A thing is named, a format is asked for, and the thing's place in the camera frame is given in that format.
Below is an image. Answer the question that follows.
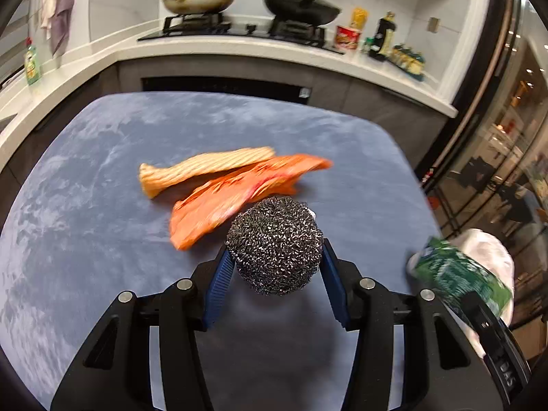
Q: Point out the yellow seasoning packet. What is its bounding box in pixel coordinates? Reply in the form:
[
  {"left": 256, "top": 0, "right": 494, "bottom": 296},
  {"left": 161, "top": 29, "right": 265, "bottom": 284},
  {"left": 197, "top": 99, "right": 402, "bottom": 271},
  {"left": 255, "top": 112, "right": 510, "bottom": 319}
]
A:
[{"left": 350, "top": 7, "right": 369, "bottom": 31}]

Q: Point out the green dish soap bottle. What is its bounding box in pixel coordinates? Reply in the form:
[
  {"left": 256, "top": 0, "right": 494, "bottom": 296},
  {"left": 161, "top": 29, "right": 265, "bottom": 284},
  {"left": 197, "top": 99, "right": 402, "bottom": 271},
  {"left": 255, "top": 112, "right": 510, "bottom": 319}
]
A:
[{"left": 24, "top": 37, "right": 41, "bottom": 85}]

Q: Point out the white lined trash bin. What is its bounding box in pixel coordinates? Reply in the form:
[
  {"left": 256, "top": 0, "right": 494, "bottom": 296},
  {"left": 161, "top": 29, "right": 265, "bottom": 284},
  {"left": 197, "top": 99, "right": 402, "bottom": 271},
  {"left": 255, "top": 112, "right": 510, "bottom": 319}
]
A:
[{"left": 445, "top": 227, "right": 515, "bottom": 358}]

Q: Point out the white hanging cloth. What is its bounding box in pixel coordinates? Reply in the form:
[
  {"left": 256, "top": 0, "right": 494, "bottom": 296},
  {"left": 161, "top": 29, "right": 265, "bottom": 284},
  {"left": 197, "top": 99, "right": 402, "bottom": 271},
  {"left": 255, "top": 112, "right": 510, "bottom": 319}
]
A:
[{"left": 40, "top": 0, "right": 57, "bottom": 40}]

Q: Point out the built-in black oven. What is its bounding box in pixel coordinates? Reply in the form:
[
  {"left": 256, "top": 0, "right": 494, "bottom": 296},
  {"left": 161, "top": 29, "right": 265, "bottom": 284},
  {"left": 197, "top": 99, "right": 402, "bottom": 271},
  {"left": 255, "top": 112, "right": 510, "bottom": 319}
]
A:
[{"left": 141, "top": 76, "right": 311, "bottom": 105}]

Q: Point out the dark soy sauce bottle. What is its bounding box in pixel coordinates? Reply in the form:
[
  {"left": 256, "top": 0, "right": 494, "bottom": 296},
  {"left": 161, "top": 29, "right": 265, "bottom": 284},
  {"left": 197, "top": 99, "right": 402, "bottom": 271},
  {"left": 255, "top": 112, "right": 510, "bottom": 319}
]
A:
[{"left": 369, "top": 11, "right": 397, "bottom": 61}]

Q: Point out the yellow foam net sleeve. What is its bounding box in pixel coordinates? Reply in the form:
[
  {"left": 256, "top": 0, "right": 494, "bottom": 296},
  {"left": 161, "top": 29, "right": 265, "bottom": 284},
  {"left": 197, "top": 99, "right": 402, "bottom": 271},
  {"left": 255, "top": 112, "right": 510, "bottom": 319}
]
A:
[{"left": 138, "top": 147, "right": 275, "bottom": 199}]

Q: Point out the purple hanging towel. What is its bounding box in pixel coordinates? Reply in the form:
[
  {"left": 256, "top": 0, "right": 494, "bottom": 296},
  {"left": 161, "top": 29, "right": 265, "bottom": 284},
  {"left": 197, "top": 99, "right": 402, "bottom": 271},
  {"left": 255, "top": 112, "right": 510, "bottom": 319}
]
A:
[{"left": 50, "top": 0, "right": 74, "bottom": 56}]

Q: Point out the red instant noodle cup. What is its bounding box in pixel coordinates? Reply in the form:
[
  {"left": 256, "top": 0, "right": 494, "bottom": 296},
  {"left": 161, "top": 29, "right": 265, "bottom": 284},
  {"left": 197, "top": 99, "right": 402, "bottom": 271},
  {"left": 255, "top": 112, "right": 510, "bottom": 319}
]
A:
[{"left": 334, "top": 25, "right": 361, "bottom": 51}]

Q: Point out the blue grey velvet tablecloth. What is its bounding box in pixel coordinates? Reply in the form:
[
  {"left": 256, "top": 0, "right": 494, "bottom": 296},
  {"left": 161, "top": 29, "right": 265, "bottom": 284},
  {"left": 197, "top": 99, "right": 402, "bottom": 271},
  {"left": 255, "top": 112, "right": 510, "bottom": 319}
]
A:
[{"left": 1, "top": 92, "right": 438, "bottom": 410}]

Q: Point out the small green capped jar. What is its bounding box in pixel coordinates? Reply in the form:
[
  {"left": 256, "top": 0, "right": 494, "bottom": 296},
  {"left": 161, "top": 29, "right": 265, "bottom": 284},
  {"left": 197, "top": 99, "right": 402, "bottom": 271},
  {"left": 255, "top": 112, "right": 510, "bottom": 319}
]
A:
[{"left": 361, "top": 37, "right": 373, "bottom": 54}]

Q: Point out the steel wool scrubber ball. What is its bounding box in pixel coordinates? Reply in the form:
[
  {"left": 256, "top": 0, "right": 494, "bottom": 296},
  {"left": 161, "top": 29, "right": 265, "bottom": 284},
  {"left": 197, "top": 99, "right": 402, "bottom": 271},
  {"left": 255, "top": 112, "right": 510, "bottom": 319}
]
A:
[{"left": 226, "top": 196, "right": 324, "bottom": 296}]

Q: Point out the black wok with lid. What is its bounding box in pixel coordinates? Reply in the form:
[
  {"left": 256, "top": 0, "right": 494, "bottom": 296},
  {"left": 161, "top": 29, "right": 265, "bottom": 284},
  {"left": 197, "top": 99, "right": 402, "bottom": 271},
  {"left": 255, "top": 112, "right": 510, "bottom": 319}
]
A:
[{"left": 263, "top": 0, "right": 341, "bottom": 26}]

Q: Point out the orange plastic bag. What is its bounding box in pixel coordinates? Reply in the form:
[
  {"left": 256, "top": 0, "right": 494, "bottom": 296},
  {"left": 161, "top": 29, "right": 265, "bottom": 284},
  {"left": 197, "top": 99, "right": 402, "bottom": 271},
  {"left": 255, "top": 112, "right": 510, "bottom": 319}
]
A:
[{"left": 169, "top": 154, "right": 333, "bottom": 250}]

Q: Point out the black gas stove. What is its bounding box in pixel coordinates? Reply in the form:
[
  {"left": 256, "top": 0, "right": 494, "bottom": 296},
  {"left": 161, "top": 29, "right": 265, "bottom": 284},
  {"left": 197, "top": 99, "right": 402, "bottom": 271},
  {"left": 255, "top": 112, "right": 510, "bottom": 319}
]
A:
[{"left": 137, "top": 13, "right": 344, "bottom": 55}]

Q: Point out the green white snack wrapper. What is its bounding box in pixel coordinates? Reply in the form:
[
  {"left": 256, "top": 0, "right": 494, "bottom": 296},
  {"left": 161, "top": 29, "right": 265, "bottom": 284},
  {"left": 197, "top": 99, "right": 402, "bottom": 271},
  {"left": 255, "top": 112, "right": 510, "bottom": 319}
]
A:
[{"left": 407, "top": 237, "right": 511, "bottom": 321}]

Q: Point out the glass sliding door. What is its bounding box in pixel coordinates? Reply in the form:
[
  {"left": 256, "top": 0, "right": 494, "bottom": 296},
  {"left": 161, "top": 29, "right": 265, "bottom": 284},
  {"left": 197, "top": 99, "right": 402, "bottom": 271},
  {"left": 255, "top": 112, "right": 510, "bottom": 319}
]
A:
[{"left": 426, "top": 0, "right": 547, "bottom": 329}]

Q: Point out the white kitchen countertop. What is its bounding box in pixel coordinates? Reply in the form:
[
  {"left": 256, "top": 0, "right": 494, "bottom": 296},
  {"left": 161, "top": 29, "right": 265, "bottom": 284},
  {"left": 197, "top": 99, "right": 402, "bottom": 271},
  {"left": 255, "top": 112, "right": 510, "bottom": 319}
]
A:
[{"left": 1, "top": 35, "right": 457, "bottom": 166}]

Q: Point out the green lidded condiment jar set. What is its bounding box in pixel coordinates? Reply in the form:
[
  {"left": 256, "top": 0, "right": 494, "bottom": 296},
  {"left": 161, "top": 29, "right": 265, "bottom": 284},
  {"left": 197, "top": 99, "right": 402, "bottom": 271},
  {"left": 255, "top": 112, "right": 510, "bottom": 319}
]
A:
[{"left": 388, "top": 43, "right": 425, "bottom": 82}]

